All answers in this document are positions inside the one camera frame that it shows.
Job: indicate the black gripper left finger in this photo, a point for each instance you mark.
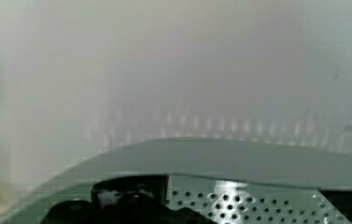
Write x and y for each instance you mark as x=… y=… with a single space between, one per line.
x=139 y=199

